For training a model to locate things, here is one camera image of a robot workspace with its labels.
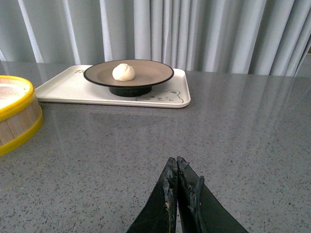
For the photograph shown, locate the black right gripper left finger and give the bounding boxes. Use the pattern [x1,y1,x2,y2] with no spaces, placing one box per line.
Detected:
[127,157,178,233]

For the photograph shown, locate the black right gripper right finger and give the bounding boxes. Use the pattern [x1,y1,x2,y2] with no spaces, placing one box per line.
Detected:
[177,157,247,233]

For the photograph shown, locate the beige plate with black rim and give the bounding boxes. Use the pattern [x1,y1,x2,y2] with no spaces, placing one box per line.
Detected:
[84,59,174,97]

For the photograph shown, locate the white steamed bun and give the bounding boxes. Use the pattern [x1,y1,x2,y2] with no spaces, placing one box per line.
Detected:
[112,64,136,82]

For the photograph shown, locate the cream rectangular bear tray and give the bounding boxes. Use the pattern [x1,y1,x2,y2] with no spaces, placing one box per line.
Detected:
[35,65,191,109]

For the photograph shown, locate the bamboo steamer with yellow rims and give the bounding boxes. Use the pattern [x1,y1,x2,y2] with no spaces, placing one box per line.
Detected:
[0,75,43,156]

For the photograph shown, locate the grey pleated curtain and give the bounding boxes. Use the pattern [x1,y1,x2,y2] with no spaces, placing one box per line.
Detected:
[0,0,311,76]

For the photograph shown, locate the white steamer liner cloth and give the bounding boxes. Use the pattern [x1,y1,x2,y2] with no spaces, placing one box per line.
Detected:
[0,83,27,109]

